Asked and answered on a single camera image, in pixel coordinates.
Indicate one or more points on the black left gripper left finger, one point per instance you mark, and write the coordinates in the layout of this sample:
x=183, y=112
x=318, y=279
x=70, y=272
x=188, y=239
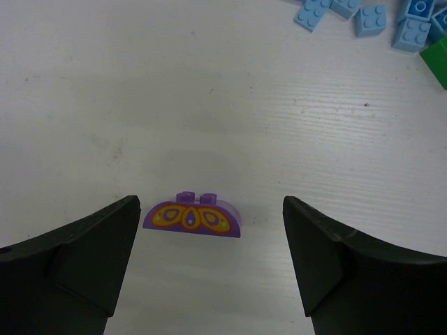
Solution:
x=68, y=280

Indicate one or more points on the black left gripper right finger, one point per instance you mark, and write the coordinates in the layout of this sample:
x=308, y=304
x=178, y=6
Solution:
x=353, y=283

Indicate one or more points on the purple butterfly arch lego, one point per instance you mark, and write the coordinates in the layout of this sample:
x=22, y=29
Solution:
x=202, y=215

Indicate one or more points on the green lego brick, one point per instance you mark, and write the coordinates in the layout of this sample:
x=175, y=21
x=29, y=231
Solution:
x=435, y=57

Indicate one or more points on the light blue lego brick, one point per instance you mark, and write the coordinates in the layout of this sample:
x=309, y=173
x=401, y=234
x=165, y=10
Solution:
x=420, y=10
x=411, y=35
x=370, y=21
x=311, y=13
x=345, y=8

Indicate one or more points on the light blue lego plate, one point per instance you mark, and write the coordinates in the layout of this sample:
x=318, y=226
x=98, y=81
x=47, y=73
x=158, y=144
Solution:
x=438, y=25

